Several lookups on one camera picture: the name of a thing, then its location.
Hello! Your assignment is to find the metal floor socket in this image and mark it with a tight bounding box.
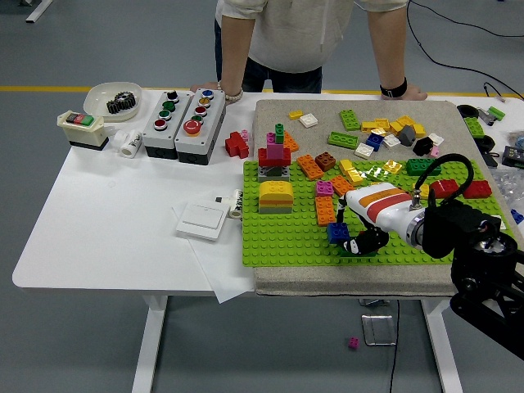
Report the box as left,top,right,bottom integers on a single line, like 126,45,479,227
359,314,398,347

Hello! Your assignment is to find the black display module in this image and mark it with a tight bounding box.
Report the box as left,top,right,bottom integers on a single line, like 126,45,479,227
502,145,524,167

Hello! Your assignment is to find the person's left hand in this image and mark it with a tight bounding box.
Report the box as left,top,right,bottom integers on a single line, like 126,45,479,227
382,84,429,102

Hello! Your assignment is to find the person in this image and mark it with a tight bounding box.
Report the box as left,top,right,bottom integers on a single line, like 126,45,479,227
189,0,429,106

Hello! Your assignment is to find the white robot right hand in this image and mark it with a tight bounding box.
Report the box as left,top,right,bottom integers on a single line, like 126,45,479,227
336,182,415,258

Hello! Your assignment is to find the white table leg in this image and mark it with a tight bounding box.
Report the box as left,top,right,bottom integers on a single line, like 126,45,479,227
421,300,463,393
131,295,169,393

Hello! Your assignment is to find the red cross-shaped brick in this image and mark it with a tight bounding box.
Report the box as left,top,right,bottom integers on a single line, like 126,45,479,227
224,130,251,160

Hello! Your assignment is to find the black cable with plug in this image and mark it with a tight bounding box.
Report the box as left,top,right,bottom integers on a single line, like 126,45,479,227
482,81,524,103

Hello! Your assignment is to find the white desk foot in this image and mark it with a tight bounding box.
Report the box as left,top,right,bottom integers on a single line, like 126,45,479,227
25,0,54,24

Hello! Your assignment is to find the person's right hand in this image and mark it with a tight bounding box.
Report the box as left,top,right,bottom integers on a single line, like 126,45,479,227
189,80,224,94

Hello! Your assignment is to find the grey sloped brick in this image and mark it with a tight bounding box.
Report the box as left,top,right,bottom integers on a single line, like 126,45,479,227
397,124,418,147

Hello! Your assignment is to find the orange long brick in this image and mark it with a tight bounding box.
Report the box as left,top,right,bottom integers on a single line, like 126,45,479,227
296,154,324,181
282,130,300,153
329,174,355,197
314,195,337,227

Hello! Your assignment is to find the black hanging cable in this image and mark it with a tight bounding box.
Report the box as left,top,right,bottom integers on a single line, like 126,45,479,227
388,300,401,393

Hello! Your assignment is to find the black floor cable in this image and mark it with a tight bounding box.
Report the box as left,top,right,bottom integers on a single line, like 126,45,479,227
411,0,524,38
407,0,524,102

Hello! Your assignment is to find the black brick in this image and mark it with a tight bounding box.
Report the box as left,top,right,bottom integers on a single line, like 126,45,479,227
412,136,436,156

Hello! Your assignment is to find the cream switch box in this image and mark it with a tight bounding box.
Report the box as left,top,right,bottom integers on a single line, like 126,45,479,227
56,110,111,151

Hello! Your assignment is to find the black wristwatch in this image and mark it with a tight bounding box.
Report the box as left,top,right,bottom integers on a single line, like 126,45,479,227
379,77,409,99

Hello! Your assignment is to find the red wide brick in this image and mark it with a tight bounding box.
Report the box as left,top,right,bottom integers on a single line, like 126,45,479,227
257,147,292,168

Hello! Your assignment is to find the grey flat brick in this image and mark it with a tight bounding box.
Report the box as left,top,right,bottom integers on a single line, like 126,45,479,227
258,202,294,215

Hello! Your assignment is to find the white wall switch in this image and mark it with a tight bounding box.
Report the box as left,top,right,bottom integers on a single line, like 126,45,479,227
175,202,231,242

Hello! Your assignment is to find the clear plastic bag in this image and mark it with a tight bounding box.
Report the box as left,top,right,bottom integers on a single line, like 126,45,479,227
490,166,524,206

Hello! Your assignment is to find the white printed pipe fitting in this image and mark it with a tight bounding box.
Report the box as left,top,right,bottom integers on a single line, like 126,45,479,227
228,188,245,219

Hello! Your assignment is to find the lime long brick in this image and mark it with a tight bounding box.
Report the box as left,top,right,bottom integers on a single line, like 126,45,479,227
364,165,396,183
327,130,359,148
463,116,486,138
338,109,361,132

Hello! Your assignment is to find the white bead bracelet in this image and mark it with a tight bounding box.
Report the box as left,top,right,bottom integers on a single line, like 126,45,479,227
216,80,245,106

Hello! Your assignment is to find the small metal part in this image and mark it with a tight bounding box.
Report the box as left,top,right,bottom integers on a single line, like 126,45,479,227
477,106,499,126

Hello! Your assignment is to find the grey four-button box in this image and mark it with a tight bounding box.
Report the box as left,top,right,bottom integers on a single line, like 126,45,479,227
142,90,192,160

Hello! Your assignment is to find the grey emergency-stop button box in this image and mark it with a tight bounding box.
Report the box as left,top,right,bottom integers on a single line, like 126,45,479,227
174,88,227,165

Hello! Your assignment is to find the white paper sheet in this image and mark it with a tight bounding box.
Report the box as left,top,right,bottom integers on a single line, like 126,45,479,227
170,202,257,305

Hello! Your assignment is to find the white bowl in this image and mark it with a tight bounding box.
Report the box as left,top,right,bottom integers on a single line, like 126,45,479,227
83,81,143,123

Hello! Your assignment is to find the yellow rounded brick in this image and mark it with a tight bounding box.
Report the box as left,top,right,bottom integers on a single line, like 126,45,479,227
258,180,295,201

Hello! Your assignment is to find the grey arch brick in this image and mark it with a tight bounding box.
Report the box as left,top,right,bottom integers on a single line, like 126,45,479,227
257,164,291,183

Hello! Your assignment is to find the grey-brown mat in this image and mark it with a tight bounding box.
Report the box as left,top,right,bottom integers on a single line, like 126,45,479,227
251,98,508,299

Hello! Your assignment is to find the brown square brick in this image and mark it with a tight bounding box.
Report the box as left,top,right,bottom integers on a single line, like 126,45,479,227
314,151,337,172

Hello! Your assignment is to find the white pipe tee fitting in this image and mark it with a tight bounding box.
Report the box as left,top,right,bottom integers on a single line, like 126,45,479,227
112,128,144,159

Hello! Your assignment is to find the lime green baseplate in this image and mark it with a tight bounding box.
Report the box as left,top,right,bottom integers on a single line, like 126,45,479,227
241,158,517,268

